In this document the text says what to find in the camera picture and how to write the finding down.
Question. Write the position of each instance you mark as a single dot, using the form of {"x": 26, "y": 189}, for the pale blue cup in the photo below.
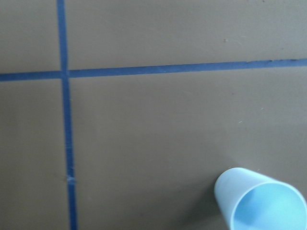
{"x": 252, "y": 201}

